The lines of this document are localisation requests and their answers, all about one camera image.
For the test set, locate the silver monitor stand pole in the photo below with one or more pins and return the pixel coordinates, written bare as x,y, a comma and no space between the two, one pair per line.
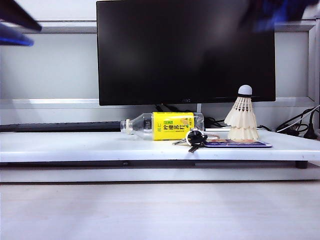
199,108

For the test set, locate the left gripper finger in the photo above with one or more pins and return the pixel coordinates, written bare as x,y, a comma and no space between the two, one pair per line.
15,37
17,13

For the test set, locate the clear bottle with yellow label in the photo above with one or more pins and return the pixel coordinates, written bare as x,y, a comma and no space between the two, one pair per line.
172,126

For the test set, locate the purple printed card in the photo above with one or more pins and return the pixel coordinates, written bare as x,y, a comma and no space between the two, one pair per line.
260,144

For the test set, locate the small white feather shuttlecock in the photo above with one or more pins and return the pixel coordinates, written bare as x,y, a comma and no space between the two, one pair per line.
243,115

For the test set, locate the white desk riser board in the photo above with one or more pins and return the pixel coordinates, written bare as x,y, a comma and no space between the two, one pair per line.
75,146

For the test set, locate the black computer keyboard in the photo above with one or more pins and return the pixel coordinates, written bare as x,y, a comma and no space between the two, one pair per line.
62,127

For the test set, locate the black power plug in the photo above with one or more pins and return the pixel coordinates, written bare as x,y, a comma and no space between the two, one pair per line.
311,130

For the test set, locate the black riser foot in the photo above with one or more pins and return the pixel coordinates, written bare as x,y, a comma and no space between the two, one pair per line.
301,165

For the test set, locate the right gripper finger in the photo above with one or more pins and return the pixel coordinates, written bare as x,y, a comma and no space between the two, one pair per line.
265,22
292,10

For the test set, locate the key bunch with clear fob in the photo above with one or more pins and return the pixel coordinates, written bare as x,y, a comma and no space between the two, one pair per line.
195,137

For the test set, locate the large white feather shuttlecock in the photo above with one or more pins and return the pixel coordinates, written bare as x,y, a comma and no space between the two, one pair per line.
243,135

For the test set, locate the aluminium partition frame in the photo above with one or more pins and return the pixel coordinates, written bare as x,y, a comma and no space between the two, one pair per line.
62,27

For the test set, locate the black computer monitor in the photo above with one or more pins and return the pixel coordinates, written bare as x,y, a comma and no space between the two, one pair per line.
175,55

